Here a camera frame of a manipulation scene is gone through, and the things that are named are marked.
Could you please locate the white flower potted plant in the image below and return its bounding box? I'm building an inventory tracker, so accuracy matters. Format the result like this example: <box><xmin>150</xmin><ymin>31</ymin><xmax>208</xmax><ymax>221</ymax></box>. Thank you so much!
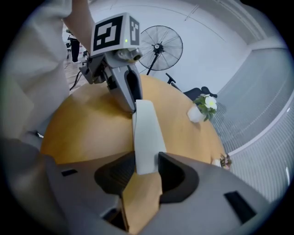
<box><xmin>187</xmin><ymin>93</ymin><xmax>218</xmax><ymax>123</ymax></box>

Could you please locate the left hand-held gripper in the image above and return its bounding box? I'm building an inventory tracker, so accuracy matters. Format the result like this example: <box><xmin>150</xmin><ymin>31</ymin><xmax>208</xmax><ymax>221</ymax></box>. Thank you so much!
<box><xmin>79</xmin><ymin>12</ymin><xmax>143</xmax><ymax>113</ymax></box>

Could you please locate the black office chair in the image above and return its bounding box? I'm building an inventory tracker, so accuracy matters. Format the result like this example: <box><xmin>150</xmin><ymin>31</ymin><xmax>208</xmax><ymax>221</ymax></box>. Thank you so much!
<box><xmin>165</xmin><ymin>73</ymin><xmax>218</xmax><ymax>101</ymax></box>

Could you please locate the white glasses case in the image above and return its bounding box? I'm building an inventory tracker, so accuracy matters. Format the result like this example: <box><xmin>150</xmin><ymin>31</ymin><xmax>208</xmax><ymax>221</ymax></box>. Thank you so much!
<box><xmin>132</xmin><ymin>99</ymin><xmax>167</xmax><ymax>175</ymax></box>

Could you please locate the person's left forearm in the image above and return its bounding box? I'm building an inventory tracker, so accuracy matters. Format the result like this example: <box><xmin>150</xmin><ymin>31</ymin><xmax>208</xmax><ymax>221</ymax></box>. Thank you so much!
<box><xmin>63</xmin><ymin>0</ymin><xmax>96</xmax><ymax>56</ymax></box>

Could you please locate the small pink potted plant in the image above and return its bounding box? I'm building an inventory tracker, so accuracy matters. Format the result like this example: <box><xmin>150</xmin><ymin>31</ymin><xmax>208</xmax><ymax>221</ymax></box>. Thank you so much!
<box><xmin>212</xmin><ymin>153</ymin><xmax>232</xmax><ymax>170</ymax></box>

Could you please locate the grey printed shirt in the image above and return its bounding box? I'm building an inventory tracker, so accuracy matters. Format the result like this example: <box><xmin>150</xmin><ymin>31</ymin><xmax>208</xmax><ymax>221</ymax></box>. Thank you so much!
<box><xmin>0</xmin><ymin>0</ymin><xmax>74</xmax><ymax>147</ymax></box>

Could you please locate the black standing fan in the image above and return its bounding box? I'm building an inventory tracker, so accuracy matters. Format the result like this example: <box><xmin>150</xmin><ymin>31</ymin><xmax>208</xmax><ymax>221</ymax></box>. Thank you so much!
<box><xmin>137</xmin><ymin>25</ymin><xmax>184</xmax><ymax>76</ymax></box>

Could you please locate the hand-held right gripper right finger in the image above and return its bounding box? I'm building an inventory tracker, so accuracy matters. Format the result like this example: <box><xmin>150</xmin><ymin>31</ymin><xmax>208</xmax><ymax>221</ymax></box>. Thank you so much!
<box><xmin>128</xmin><ymin>151</ymin><xmax>269</xmax><ymax>235</ymax></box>

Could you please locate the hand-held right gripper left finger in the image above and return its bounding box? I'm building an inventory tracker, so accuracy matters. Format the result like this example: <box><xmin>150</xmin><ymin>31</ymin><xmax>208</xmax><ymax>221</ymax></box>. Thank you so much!
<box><xmin>45</xmin><ymin>151</ymin><xmax>136</xmax><ymax>235</ymax></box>

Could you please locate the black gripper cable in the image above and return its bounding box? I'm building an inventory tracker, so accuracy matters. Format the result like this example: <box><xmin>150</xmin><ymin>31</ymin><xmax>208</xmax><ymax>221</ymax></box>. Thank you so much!
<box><xmin>69</xmin><ymin>70</ymin><xmax>84</xmax><ymax>90</ymax></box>

